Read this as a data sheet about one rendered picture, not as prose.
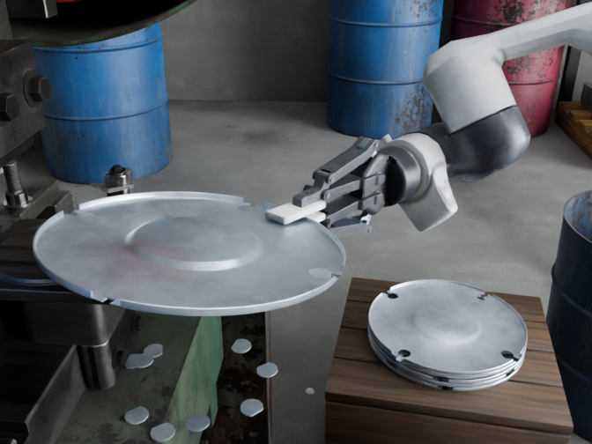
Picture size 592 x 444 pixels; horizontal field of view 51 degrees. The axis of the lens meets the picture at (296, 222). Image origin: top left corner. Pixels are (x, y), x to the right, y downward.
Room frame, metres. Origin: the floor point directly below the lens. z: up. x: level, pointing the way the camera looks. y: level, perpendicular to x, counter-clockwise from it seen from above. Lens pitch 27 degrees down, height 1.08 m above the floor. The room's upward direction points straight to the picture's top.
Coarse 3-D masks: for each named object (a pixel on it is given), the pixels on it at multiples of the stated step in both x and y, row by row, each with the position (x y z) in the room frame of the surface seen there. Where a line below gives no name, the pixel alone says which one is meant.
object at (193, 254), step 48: (144, 192) 0.65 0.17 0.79; (192, 192) 0.67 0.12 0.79; (48, 240) 0.50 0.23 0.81; (96, 240) 0.51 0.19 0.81; (144, 240) 0.51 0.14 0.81; (192, 240) 0.52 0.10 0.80; (240, 240) 0.53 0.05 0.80; (288, 240) 0.55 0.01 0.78; (336, 240) 0.56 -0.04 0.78; (96, 288) 0.41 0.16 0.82; (144, 288) 0.42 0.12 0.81; (192, 288) 0.43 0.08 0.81; (240, 288) 0.44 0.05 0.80; (288, 288) 0.44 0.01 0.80
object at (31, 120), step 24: (0, 0) 0.60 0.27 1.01; (0, 24) 0.59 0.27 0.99; (0, 48) 0.54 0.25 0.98; (24, 48) 0.57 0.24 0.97; (0, 72) 0.52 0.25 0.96; (24, 72) 0.56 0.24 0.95; (0, 96) 0.50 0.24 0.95; (24, 96) 0.55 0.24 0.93; (48, 96) 0.57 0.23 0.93; (0, 120) 0.50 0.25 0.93; (24, 120) 0.54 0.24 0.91; (0, 144) 0.50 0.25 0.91
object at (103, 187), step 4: (92, 184) 0.69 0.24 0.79; (96, 184) 0.68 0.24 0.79; (100, 184) 0.68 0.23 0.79; (104, 184) 0.68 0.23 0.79; (108, 184) 0.68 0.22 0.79; (112, 184) 0.68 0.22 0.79; (116, 184) 0.68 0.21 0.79; (120, 184) 0.68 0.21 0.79; (124, 184) 0.68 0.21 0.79; (128, 184) 0.68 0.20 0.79; (132, 184) 0.69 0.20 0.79; (96, 188) 0.68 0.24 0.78; (100, 188) 0.68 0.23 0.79; (104, 188) 0.67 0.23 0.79; (108, 188) 0.67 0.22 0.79; (112, 188) 0.67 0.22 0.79; (116, 188) 0.68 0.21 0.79; (120, 188) 0.68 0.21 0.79; (124, 188) 0.68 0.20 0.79; (128, 188) 0.68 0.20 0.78; (108, 192) 0.67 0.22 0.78
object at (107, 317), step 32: (32, 224) 0.60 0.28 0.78; (0, 256) 0.52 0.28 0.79; (32, 256) 0.52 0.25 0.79; (0, 288) 0.47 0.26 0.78; (32, 288) 0.47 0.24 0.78; (64, 288) 0.47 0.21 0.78; (32, 320) 0.49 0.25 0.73; (64, 320) 0.48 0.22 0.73; (96, 320) 0.48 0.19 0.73; (128, 320) 0.55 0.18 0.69; (96, 352) 0.48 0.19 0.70; (128, 352) 0.53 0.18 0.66; (96, 384) 0.48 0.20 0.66
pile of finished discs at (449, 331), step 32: (416, 288) 1.08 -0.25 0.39; (448, 288) 1.08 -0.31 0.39; (480, 288) 1.07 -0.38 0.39; (384, 320) 0.97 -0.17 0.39; (416, 320) 0.96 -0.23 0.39; (448, 320) 0.96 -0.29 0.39; (480, 320) 0.97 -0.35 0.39; (512, 320) 0.97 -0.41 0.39; (384, 352) 0.89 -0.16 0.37; (416, 352) 0.87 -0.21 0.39; (448, 352) 0.87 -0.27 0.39; (480, 352) 0.87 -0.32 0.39; (512, 352) 0.87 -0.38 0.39; (448, 384) 0.81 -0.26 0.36; (480, 384) 0.82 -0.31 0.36
